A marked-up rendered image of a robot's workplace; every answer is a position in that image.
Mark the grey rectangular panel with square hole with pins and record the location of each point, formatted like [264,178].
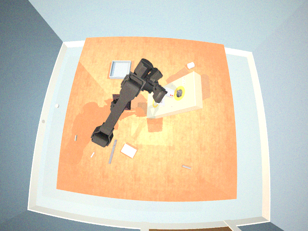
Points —
[187,97]

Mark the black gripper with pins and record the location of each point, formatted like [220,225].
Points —
[158,90]

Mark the white cylinder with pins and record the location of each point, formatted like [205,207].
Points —
[190,65]
[170,92]

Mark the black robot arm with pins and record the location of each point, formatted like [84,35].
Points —
[131,87]

